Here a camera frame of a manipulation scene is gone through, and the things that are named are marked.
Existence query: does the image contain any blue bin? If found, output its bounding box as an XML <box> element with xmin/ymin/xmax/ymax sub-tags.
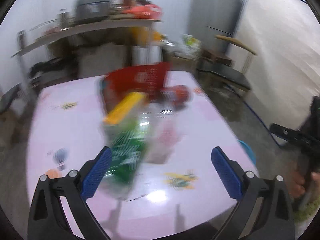
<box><xmin>238</xmin><ymin>140</ymin><xmax>256</xmax><ymax>165</ymax></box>

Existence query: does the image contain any grey rice cooker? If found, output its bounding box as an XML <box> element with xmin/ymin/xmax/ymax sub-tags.
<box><xmin>74</xmin><ymin>0</ymin><xmax>111</xmax><ymax>25</ymax></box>

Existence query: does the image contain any wooden chair black seat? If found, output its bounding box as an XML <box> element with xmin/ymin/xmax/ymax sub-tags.
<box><xmin>195</xmin><ymin>35</ymin><xmax>257</xmax><ymax>93</ymax></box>

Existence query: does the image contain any black cloth under shelf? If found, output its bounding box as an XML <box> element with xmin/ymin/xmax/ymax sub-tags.
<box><xmin>29</xmin><ymin>58</ymin><xmax>74</xmax><ymax>78</ymax></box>

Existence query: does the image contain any white mattress blue trim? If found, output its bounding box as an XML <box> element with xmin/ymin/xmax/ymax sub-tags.
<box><xmin>234</xmin><ymin>0</ymin><xmax>319</xmax><ymax>129</ymax></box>

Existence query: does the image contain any red drink can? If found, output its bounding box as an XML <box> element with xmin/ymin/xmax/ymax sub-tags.
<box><xmin>161</xmin><ymin>85</ymin><xmax>190</xmax><ymax>107</ymax></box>

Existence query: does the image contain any clear plastic bag red print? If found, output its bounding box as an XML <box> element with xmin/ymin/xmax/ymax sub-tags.
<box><xmin>144</xmin><ymin>102</ymin><xmax>183</xmax><ymax>165</ymax></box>

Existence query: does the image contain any person's right hand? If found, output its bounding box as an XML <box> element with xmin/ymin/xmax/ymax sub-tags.
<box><xmin>289</xmin><ymin>167</ymin><xmax>306</xmax><ymax>199</ymax></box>

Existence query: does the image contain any grey refrigerator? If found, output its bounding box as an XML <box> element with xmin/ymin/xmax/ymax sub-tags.
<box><xmin>187</xmin><ymin>0</ymin><xmax>243</xmax><ymax>53</ymax></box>

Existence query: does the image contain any long metal shelf table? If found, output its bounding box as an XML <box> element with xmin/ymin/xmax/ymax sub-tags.
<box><xmin>15</xmin><ymin>18</ymin><xmax>156</xmax><ymax>84</ymax></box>

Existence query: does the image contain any red snack bag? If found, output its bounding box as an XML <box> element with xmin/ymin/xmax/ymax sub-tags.
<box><xmin>102</xmin><ymin>62</ymin><xmax>171</xmax><ymax>101</ymax></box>

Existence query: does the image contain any white yellow medicine box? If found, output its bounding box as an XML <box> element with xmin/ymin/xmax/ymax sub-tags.
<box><xmin>103</xmin><ymin>92</ymin><xmax>148</xmax><ymax>126</ymax></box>

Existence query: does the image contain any green label plastic bottle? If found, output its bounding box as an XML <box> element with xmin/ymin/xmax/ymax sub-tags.
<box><xmin>104</xmin><ymin>120</ymin><xmax>151</xmax><ymax>200</ymax></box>

